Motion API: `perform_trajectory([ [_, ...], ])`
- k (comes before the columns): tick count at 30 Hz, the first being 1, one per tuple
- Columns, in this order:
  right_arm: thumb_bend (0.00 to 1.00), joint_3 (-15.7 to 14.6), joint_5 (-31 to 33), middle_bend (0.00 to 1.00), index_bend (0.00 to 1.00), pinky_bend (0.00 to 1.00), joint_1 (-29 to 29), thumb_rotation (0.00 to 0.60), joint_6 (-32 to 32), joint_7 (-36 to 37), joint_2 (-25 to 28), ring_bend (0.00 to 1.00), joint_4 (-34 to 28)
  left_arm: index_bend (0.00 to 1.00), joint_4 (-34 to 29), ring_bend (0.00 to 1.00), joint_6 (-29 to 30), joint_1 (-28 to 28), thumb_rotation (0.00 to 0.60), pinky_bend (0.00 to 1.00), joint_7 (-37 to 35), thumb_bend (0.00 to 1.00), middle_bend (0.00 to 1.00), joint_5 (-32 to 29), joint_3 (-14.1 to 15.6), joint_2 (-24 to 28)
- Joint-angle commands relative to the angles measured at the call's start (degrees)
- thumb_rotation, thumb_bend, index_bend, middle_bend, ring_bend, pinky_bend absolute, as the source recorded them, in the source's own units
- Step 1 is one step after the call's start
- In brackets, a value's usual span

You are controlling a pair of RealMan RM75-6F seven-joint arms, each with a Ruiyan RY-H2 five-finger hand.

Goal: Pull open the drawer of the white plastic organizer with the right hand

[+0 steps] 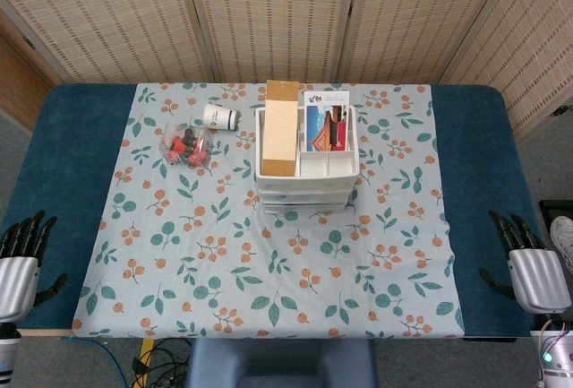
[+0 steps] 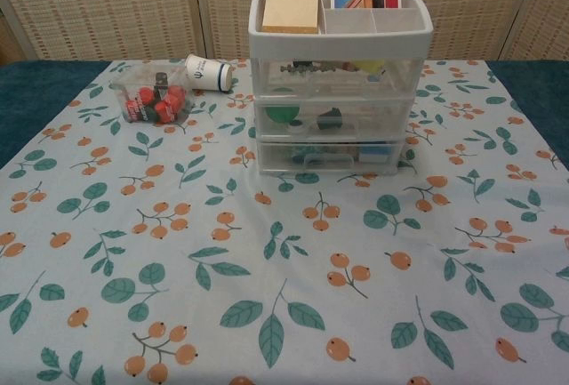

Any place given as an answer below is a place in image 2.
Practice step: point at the clear plastic drawer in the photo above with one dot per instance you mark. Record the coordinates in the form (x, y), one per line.
(382, 118)
(311, 87)
(275, 158)

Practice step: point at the dark grey blurry object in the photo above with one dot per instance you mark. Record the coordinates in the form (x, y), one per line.
(331, 120)

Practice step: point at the blue small block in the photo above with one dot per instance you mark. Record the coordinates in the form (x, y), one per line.
(373, 154)

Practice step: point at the floral orange fruit tablecloth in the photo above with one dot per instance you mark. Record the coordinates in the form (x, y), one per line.
(284, 269)

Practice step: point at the white paper cup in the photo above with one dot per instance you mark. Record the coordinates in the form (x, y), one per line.
(204, 73)

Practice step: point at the small red capped bottle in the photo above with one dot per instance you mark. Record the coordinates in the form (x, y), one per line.
(168, 109)
(144, 91)
(133, 108)

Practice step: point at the yellow packet in clear wrap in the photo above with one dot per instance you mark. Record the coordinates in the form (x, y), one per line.
(369, 66)

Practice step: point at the black metal clip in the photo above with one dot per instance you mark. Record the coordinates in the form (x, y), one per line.
(161, 79)

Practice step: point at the bag of red objects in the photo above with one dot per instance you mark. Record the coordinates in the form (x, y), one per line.
(129, 87)

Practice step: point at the woven folding screen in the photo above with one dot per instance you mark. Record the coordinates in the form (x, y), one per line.
(111, 2)

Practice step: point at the teal table cover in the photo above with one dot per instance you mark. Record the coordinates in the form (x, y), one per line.
(35, 91)

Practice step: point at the white plastic drawer organizer frame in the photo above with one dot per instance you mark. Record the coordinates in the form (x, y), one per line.
(338, 47)

